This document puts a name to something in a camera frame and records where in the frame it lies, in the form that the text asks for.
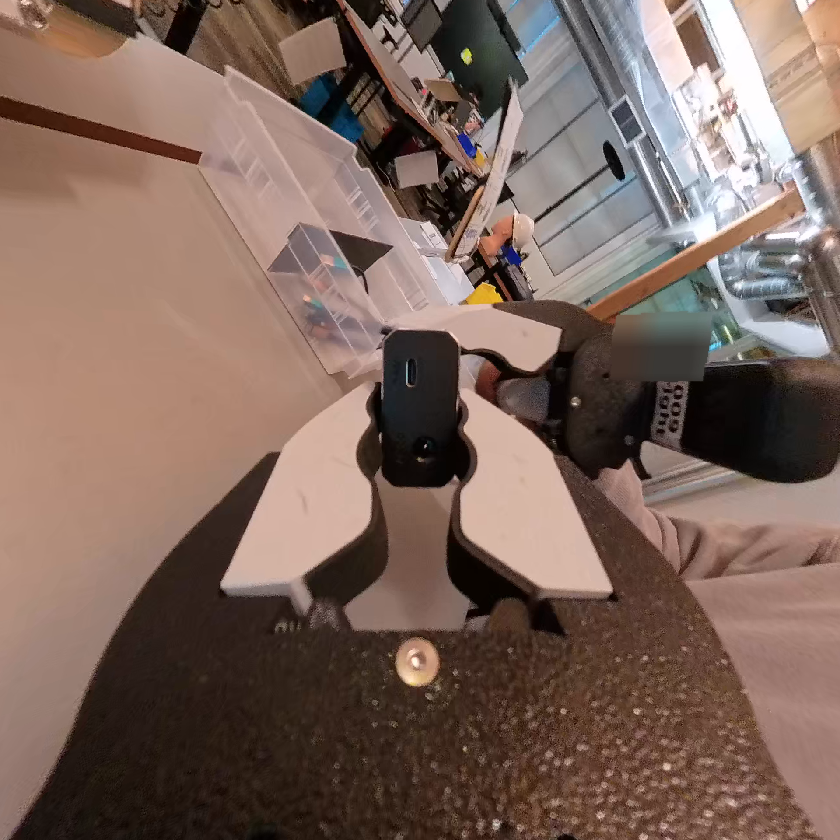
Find clear plastic organizer box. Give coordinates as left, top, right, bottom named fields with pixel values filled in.
left=197, top=66, right=473, bottom=378

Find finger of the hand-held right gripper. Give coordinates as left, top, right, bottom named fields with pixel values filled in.
left=384, top=303, right=565, bottom=378

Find black floor stand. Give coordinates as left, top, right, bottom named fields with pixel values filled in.
left=525, top=139, right=626, bottom=227

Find silver-rimmed black USB hub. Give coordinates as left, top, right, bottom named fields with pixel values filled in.
left=381, top=328, right=460, bottom=488

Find long wooden desk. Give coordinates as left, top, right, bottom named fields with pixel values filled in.
left=338, top=0, right=500, bottom=178

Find person's right hand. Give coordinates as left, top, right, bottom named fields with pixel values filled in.
left=474, top=360, right=509, bottom=403

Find light wooden beam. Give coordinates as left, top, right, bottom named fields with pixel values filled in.
left=587, top=190, right=808, bottom=322

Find grey chair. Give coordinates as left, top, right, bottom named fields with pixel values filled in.
left=279, top=16, right=349, bottom=86
left=394, top=150, right=441, bottom=189

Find person's right forearm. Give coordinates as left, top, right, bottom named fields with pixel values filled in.
left=594, top=459, right=840, bottom=581

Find dark green board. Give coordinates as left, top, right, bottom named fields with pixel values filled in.
left=430, top=0, right=530, bottom=90

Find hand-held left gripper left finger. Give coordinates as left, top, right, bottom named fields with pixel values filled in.
left=220, top=382, right=389, bottom=624

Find blue storage crates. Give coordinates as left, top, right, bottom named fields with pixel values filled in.
left=298, top=72, right=366, bottom=143

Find silver ventilation duct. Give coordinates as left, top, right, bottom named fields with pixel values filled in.
left=712, top=141, right=840, bottom=358

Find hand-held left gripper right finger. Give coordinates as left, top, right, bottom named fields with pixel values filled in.
left=448, top=387, right=616, bottom=601

